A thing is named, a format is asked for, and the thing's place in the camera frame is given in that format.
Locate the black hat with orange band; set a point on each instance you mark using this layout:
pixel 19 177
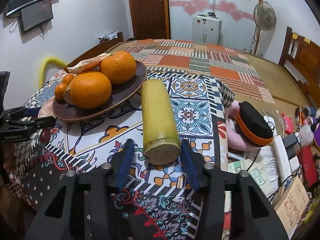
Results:
pixel 252 125

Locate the dark red round fruit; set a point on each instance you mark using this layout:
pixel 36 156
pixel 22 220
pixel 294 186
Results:
pixel 46 135

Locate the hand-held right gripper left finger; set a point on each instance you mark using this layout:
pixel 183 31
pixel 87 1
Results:
pixel 125 160

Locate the standing electric fan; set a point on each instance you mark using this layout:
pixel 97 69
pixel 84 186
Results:
pixel 265 15

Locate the tan bamboo bed mat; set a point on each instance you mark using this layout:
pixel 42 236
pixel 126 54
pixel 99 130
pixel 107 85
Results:
pixel 280 80

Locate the green printed book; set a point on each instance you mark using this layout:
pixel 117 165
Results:
pixel 260 175

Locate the dark purple plate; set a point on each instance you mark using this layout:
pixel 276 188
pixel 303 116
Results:
pixel 120 97

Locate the small tangerine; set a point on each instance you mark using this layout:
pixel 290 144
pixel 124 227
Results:
pixel 60 92
pixel 68 79

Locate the red tube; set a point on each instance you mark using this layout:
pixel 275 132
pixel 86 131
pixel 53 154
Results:
pixel 288 123

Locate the red book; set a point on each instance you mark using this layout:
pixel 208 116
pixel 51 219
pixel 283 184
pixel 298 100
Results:
pixel 312 165

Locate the small black wall monitor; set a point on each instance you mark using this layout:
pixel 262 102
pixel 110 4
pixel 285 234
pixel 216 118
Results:
pixel 35 16

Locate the white power strip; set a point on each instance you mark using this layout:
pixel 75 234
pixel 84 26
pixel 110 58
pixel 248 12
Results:
pixel 281 157

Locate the white box appliance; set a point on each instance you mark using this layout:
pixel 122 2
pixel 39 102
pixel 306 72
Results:
pixel 206 30

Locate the pile of clothes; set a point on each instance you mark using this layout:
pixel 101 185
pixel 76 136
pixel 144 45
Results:
pixel 110 36

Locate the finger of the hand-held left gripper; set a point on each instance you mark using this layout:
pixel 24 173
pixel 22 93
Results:
pixel 37 124
pixel 31 111

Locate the printed patterned tablecloth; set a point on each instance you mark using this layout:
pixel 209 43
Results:
pixel 195 105

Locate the orange patchwork bedspread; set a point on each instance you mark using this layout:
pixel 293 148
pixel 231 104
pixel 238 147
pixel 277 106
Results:
pixel 200 62

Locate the large orange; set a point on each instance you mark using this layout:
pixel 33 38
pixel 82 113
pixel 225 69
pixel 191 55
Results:
pixel 117 67
pixel 91 90

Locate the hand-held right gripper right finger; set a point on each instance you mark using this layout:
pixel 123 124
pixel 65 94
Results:
pixel 190 162

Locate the pink cloth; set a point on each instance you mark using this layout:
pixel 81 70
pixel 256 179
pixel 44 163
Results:
pixel 235 135

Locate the brown wooden door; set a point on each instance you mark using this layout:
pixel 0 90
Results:
pixel 147 7

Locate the black power adapter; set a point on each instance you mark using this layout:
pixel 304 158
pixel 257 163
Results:
pixel 290 140

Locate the long sugarcane piece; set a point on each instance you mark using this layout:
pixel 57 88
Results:
pixel 157 115

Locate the black item on appliance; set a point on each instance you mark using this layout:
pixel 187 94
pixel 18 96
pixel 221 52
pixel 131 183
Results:
pixel 212 14

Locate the brown paper box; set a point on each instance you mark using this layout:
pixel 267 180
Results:
pixel 292 205

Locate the yellow foam tube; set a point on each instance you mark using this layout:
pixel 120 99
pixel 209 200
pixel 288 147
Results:
pixel 46 63

